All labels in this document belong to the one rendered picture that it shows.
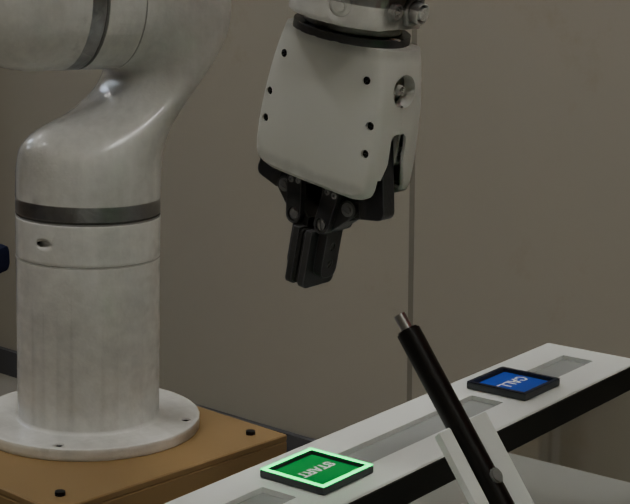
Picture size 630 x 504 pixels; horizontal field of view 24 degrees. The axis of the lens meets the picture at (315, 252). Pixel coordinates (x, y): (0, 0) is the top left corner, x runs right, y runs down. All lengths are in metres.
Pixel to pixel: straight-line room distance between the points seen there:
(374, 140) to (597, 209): 2.23
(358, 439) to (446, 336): 2.32
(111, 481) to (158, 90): 0.31
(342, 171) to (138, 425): 0.39
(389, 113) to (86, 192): 0.34
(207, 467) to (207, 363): 2.78
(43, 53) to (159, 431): 0.32
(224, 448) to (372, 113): 0.41
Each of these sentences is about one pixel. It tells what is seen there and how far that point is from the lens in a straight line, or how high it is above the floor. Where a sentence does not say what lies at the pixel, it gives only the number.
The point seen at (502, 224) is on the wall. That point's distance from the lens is 3.25.
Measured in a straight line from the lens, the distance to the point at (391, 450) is 1.07.
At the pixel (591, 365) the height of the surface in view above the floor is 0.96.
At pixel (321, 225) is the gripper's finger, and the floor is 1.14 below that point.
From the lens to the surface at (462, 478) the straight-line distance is 0.68.
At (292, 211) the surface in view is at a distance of 0.96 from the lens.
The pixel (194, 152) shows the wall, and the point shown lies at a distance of 3.87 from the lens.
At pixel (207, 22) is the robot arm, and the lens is 1.20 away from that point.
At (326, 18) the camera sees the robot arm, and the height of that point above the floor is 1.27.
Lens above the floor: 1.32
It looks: 12 degrees down
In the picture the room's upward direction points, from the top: straight up
